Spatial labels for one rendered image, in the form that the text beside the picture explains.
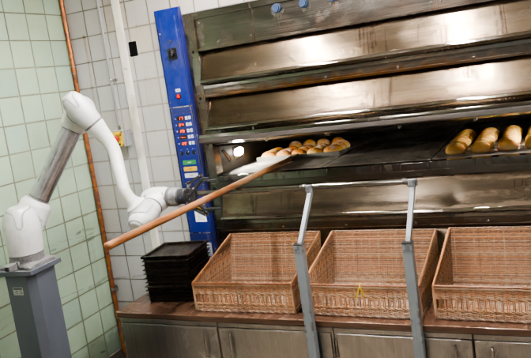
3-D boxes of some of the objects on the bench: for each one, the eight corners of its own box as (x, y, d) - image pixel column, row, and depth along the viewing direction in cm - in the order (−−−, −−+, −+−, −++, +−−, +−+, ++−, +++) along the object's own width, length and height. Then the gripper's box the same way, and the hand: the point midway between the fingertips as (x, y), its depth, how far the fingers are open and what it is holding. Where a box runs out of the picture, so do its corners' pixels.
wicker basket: (235, 278, 355) (228, 232, 352) (329, 279, 332) (321, 229, 328) (193, 312, 311) (185, 259, 308) (296, 315, 288) (288, 258, 284)
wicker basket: (337, 279, 330) (330, 229, 326) (444, 280, 304) (438, 227, 301) (303, 315, 287) (295, 258, 283) (424, 321, 261) (417, 258, 258)
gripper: (180, 169, 298) (218, 166, 288) (188, 219, 301) (226, 217, 292) (171, 172, 291) (210, 169, 282) (179, 223, 294) (218, 222, 285)
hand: (216, 194), depth 287 cm, fingers open, 13 cm apart
